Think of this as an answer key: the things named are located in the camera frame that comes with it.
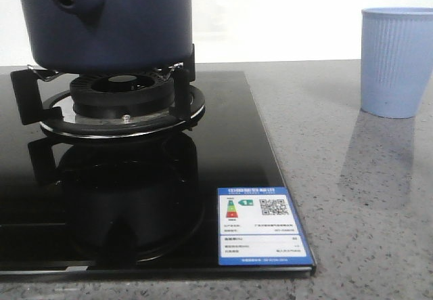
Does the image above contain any black glass gas stove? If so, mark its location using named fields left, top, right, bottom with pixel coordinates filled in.
left=1, top=72, right=316, bottom=282

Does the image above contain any light blue ribbed cup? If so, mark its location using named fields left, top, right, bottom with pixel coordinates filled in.
left=361, top=7, right=432, bottom=119

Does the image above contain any black gas burner head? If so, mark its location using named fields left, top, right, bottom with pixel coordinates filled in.
left=70, top=72, right=175, bottom=119

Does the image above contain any dark blue cooking pot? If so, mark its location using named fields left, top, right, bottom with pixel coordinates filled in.
left=21, top=0, right=193, bottom=74

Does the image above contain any blue energy label sticker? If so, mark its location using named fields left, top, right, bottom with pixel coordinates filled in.
left=217, top=187, right=314, bottom=267

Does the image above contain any black pot support grate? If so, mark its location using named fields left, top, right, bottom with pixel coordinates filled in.
left=10, top=55, right=205, bottom=140

